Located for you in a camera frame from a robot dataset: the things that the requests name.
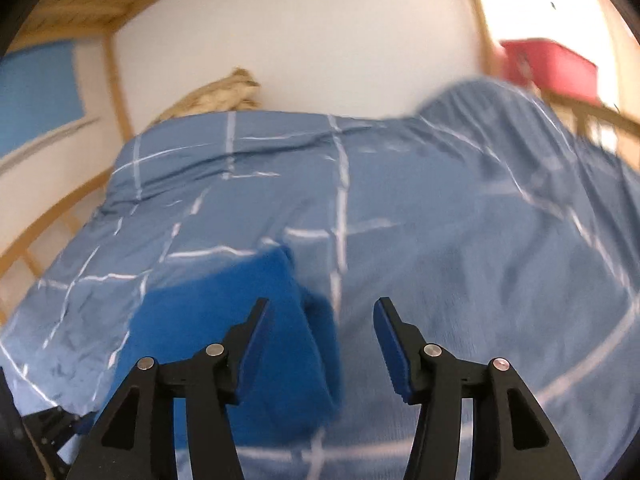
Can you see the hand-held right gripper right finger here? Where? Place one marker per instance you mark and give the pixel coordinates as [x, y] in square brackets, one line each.
[395, 355]

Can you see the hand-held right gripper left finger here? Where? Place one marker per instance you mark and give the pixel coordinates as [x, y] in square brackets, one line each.
[252, 355]

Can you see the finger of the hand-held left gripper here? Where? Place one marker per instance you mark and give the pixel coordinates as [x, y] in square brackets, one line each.
[55, 427]

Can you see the blue pants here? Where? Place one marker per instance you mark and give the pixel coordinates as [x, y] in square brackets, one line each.
[200, 310]

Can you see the blue checked duvet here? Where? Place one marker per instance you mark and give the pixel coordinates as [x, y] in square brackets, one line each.
[450, 235]

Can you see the beige patterned pillow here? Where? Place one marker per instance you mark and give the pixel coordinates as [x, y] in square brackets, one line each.
[220, 97]

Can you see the red box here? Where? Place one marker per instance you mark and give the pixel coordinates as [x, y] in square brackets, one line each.
[555, 67]

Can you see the wooden bed end rail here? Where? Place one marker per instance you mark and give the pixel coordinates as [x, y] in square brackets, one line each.
[595, 115]

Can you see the blue wall panel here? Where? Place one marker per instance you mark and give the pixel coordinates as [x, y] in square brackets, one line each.
[40, 95]

